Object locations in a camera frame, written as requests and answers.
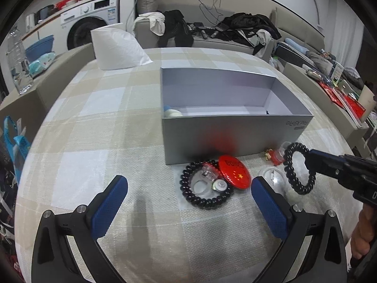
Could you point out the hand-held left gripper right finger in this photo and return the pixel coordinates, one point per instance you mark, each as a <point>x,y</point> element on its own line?
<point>269,209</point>

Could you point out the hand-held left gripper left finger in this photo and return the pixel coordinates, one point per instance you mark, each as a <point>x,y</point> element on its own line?
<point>109,206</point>

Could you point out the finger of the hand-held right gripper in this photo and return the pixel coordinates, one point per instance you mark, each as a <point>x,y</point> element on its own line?
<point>322,169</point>
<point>324,156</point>

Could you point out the red round badge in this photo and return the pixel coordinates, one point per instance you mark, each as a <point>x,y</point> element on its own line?
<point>234,171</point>

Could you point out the grey cardboard box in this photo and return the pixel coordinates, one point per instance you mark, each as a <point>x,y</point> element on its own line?
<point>223,123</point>

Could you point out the person's right hand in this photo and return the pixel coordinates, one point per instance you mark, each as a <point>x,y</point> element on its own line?
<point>362,230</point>

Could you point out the clear plastic dome capsule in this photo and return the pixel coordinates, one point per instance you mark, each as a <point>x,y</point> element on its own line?
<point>272,178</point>

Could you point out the small red charm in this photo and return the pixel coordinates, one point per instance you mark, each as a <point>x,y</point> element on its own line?
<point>275,156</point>

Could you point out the red booklets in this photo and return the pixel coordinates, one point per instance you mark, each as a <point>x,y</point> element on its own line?
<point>344,101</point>

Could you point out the blue bag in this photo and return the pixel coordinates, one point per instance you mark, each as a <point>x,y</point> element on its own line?
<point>16,144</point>

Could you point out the black and white jacket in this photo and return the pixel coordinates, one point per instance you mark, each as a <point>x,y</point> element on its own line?
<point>259,41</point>

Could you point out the black jacket pile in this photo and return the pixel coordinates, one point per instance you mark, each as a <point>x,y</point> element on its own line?
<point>250,23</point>

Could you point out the wet wipes packet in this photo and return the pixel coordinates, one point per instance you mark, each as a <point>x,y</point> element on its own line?
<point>42,62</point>

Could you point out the white pillow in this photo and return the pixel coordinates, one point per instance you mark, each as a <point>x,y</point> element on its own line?
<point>117,47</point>

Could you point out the beige sofa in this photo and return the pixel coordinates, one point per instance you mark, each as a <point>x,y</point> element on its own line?
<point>212,42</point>

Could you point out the clear water bottle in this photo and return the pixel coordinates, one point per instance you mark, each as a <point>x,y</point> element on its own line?
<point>19,62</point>

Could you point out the blue plastic basin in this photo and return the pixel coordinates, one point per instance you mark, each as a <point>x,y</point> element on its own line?
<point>39,45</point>

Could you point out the white washing machine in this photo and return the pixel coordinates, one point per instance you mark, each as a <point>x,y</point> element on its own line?
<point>88,20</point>

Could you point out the white shirt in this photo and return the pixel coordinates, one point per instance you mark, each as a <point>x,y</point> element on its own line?
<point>156,23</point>

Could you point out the black clothing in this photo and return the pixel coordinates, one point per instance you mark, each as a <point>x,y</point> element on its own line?
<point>175,28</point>

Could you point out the white kettle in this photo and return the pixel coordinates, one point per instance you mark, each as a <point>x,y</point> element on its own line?
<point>30,23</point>

